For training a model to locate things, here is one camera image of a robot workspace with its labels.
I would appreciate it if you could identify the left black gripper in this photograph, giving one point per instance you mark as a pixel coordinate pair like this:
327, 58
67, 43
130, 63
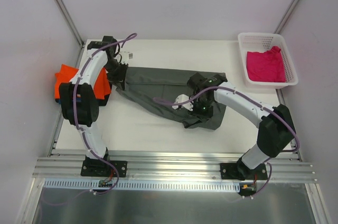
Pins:
119, 72

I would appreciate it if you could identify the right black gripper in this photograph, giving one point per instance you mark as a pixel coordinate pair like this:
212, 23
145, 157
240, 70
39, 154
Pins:
200, 111

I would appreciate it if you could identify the dark grey t shirt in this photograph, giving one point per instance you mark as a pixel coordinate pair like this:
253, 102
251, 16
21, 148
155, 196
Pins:
142, 85

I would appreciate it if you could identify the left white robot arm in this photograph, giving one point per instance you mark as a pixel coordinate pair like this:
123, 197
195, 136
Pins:
78, 102

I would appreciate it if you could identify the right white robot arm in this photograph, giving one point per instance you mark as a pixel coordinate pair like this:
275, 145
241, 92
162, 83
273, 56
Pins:
274, 123

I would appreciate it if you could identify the orange folded t shirt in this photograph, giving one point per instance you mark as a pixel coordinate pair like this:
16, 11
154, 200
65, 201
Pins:
101, 89

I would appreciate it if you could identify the pink t shirt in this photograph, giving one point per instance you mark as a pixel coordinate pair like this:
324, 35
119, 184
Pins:
267, 66

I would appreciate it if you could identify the white plastic basket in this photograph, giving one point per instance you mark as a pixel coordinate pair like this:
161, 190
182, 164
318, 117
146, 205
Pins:
262, 42

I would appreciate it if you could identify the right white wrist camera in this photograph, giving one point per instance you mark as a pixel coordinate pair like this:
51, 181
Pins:
183, 101

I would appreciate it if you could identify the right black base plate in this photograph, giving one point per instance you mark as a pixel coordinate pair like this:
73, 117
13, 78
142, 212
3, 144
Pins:
234, 171

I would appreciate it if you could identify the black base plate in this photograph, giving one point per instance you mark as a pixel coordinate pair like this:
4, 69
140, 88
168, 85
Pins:
234, 171
97, 168

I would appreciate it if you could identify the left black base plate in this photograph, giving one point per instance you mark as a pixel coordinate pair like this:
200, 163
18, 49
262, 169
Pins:
97, 168

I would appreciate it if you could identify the aluminium mounting rail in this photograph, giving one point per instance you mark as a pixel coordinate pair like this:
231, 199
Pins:
286, 168

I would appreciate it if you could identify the white slotted cable duct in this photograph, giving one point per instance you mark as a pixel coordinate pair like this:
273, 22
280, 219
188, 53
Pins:
143, 185

